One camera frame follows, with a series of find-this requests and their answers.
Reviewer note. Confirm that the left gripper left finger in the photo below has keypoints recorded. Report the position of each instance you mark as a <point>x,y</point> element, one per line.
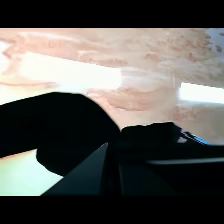
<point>86,176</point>

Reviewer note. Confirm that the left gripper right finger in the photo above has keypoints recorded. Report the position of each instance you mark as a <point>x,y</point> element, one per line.
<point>143,181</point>

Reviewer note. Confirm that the black garment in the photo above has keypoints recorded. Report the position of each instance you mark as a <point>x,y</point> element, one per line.
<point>60,126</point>

